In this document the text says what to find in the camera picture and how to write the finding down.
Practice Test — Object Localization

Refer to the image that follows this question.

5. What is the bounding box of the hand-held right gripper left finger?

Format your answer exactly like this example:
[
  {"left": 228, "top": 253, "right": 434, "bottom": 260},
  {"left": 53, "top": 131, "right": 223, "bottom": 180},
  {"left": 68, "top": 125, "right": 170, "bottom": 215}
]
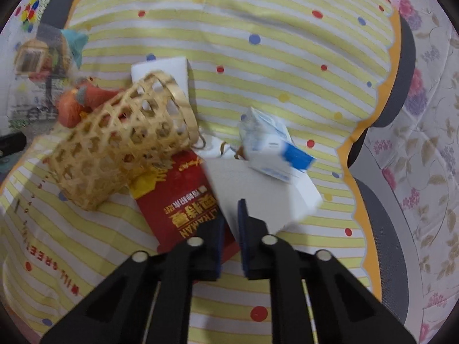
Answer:
[{"left": 39, "top": 218, "right": 225, "bottom": 344}]

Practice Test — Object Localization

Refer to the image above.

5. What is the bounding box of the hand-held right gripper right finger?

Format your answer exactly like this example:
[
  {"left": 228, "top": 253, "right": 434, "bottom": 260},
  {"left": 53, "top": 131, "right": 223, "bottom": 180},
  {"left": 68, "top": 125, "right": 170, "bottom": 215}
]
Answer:
[{"left": 238, "top": 199, "right": 419, "bottom": 344}]

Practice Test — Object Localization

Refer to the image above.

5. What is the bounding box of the white paper bag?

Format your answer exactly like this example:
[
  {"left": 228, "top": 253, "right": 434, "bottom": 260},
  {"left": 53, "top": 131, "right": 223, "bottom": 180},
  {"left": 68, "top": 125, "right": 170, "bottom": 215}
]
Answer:
[{"left": 194, "top": 129, "right": 323, "bottom": 239}]

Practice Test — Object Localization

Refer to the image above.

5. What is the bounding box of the red paper packet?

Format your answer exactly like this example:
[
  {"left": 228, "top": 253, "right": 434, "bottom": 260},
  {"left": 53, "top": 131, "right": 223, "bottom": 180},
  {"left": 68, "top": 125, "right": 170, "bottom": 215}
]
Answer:
[{"left": 129, "top": 150, "right": 241, "bottom": 285}]

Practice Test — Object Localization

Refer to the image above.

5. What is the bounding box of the blue white carton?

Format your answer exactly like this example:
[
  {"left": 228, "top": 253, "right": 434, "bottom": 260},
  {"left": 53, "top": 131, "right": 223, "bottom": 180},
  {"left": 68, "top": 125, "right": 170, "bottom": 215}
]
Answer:
[{"left": 238, "top": 107, "right": 317, "bottom": 183}]

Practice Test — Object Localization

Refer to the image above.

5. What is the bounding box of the dark grey chair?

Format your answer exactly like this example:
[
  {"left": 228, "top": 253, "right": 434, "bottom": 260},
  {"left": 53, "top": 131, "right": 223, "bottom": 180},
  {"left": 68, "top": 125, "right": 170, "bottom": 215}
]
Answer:
[
  {"left": 41, "top": 0, "right": 88, "bottom": 31},
  {"left": 373, "top": 18, "right": 417, "bottom": 128},
  {"left": 347, "top": 129, "right": 410, "bottom": 330}
]

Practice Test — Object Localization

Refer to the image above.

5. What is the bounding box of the woven bamboo basket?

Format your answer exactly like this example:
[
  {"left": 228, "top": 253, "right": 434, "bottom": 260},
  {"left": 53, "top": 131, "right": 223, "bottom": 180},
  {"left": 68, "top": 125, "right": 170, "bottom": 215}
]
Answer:
[{"left": 46, "top": 72, "right": 199, "bottom": 211}]

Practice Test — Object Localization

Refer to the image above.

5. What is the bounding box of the white tissue pack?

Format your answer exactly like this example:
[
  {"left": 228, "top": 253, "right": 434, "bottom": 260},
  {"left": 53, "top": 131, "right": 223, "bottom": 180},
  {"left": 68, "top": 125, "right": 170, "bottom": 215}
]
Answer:
[{"left": 131, "top": 56, "right": 190, "bottom": 115}]

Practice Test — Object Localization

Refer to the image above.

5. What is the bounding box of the yellow striped dotted tablecloth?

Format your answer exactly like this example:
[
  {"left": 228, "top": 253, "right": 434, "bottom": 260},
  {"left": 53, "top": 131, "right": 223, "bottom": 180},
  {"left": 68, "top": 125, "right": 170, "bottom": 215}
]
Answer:
[{"left": 0, "top": 0, "right": 402, "bottom": 344}]

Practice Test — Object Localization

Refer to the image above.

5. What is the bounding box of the orange cloth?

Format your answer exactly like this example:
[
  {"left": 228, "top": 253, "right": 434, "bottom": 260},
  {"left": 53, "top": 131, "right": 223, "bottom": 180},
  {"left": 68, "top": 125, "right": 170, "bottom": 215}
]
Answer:
[{"left": 54, "top": 77, "right": 124, "bottom": 128}]

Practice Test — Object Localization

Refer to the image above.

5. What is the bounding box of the floral wall cloth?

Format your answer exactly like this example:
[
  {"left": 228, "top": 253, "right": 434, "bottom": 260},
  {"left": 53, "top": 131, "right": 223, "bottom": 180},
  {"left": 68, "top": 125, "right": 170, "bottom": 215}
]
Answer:
[{"left": 359, "top": 0, "right": 459, "bottom": 344}]

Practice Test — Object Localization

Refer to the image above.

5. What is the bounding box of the colourful dotted wall cloth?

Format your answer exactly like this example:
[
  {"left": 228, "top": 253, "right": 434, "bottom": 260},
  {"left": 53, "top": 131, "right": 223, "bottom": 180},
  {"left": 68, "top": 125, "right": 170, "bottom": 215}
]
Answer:
[{"left": 0, "top": 0, "right": 87, "bottom": 133}]

